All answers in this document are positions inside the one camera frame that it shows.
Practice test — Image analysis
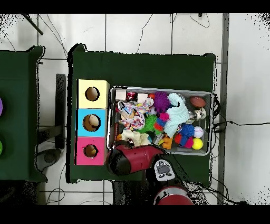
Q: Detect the cream yellow cloth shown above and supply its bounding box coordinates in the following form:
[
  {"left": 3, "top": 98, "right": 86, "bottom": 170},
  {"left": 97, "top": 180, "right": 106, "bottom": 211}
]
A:
[{"left": 121, "top": 129, "right": 152, "bottom": 147}]

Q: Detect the multicolour puffer caterpillar toy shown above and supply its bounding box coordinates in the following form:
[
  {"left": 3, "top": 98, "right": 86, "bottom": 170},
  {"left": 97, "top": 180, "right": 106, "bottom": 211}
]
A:
[{"left": 153, "top": 111, "right": 171, "bottom": 132}]

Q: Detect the mint green cloth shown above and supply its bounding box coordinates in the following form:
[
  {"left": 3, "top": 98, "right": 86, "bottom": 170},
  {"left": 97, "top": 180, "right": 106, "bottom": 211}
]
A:
[{"left": 163, "top": 92, "right": 190, "bottom": 138}]

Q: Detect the metal mesh bin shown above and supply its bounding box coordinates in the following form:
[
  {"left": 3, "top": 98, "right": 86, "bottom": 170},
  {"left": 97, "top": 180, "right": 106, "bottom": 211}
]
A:
[{"left": 106, "top": 85, "right": 213, "bottom": 156}]

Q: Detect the colourful crumpled paper wrapper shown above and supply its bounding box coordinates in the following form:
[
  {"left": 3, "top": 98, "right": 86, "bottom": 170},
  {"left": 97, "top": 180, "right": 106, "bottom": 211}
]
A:
[{"left": 117, "top": 98, "right": 155, "bottom": 131}]

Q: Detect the green spiky ball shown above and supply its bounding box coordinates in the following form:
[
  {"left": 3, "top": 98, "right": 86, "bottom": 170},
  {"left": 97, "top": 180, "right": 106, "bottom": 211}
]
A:
[{"left": 139, "top": 114, "right": 162, "bottom": 135}]

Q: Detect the purple spiky ball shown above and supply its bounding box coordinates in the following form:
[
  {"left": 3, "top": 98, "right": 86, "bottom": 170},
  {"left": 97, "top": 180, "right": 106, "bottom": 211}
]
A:
[{"left": 153, "top": 91, "right": 170, "bottom": 114}]

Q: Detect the dark green table cloth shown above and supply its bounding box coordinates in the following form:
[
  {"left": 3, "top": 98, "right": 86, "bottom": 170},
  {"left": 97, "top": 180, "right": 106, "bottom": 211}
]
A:
[{"left": 66, "top": 43, "right": 217, "bottom": 184}]

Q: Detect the blue puffer ball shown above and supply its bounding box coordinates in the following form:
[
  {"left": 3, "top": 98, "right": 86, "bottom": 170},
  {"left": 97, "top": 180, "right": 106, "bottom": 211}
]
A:
[{"left": 178, "top": 123, "right": 195, "bottom": 147}]

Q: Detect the white baseball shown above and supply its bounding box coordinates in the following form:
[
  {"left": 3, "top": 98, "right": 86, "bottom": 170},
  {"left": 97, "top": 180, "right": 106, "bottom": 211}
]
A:
[{"left": 193, "top": 126, "right": 205, "bottom": 138}]

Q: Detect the black upright panel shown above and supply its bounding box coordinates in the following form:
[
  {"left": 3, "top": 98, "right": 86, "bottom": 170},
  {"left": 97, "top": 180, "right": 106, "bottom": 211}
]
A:
[{"left": 55, "top": 73, "right": 66, "bottom": 148}]

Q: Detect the grey floor stand base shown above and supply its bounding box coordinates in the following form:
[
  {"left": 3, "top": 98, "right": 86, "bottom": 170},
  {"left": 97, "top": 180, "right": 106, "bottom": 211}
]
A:
[{"left": 34, "top": 148, "right": 62, "bottom": 172}]

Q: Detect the green cloth side table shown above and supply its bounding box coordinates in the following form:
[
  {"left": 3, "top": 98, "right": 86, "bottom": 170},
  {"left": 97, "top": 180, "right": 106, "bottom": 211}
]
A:
[{"left": 0, "top": 45, "right": 48, "bottom": 182}]

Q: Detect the dark slanted rod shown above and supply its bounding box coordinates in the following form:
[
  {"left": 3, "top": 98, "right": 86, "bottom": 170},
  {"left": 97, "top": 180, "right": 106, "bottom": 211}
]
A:
[{"left": 21, "top": 13, "right": 44, "bottom": 36}]

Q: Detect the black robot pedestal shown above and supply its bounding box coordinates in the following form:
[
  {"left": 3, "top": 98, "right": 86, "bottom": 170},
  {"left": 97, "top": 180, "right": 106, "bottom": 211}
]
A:
[{"left": 111, "top": 180, "right": 157, "bottom": 205}]

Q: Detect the thin black floor cable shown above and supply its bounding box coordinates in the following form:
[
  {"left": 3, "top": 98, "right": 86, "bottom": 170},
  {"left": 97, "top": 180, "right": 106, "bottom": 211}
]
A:
[{"left": 136, "top": 13, "right": 154, "bottom": 54}]

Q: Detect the black floor power cable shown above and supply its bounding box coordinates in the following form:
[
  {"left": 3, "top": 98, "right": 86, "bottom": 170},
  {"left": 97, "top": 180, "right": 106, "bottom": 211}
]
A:
[{"left": 213, "top": 120, "right": 270, "bottom": 127}]

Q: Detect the thin looped floor cable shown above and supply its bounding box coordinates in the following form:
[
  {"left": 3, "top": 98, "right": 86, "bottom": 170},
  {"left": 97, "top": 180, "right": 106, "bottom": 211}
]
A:
[{"left": 189, "top": 13, "right": 210, "bottom": 29}]

